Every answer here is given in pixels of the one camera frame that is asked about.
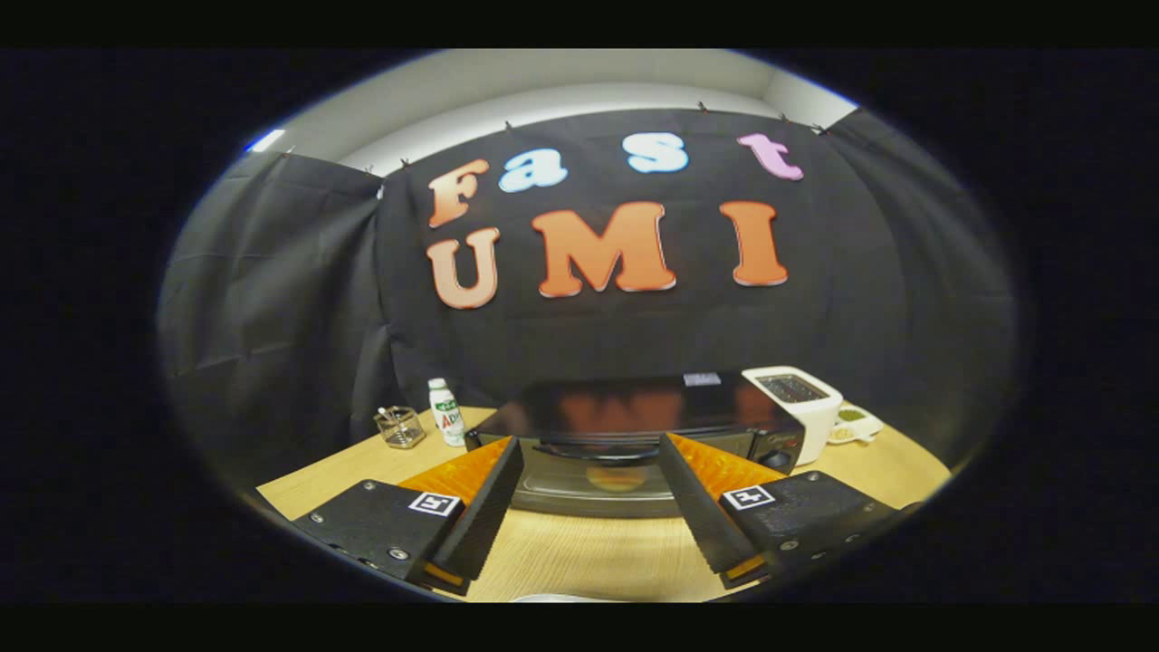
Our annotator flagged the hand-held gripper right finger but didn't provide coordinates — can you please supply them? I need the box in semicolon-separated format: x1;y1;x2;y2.
657;432;904;591

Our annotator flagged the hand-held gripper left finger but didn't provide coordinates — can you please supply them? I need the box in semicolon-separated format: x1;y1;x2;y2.
292;436;525;597

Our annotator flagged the round brown bagel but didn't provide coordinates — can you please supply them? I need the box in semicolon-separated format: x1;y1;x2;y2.
584;465;649;494

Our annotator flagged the black toaster oven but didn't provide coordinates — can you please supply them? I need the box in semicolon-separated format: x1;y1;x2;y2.
464;371;807;521

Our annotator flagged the white bread toaster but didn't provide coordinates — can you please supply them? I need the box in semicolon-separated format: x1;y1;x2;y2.
741;365;845;466

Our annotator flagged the white bottle green label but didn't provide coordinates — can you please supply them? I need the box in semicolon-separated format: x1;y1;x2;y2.
427;378;467;448

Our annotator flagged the small white dish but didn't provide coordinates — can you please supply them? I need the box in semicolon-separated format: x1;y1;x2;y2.
827;405;885;445

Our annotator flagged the wire mesh holder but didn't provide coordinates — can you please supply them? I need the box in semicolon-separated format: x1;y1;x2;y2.
374;406;426;450

